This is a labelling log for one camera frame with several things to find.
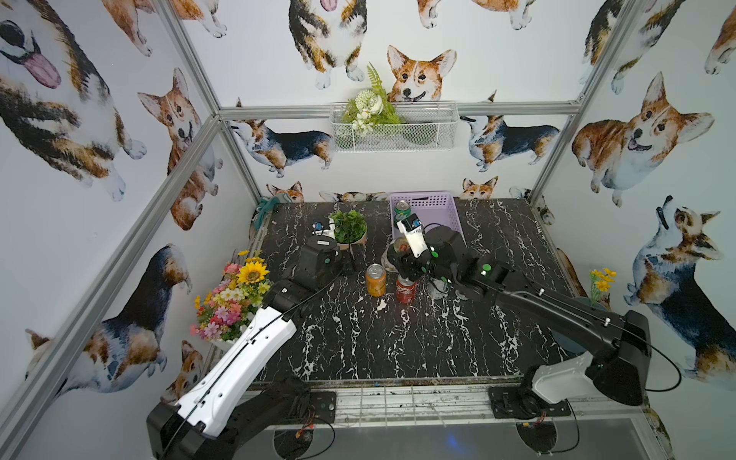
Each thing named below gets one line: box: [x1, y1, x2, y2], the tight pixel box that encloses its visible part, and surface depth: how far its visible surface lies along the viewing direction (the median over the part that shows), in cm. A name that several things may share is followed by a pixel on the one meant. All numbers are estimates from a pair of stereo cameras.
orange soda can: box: [366, 262, 388, 299], surface depth 90 cm
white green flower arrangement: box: [336, 61, 402, 138], surface depth 81 cm
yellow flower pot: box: [588, 268, 618, 311], surface depth 78 cm
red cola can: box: [395, 274, 418, 304], surface depth 88 cm
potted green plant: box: [329, 208, 368, 251], surface depth 97 cm
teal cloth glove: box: [253, 196, 280, 231], surface depth 123 cm
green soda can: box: [393, 199, 412, 225], surface depth 108 cm
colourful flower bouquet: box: [189, 249, 274, 345], surface depth 77 cm
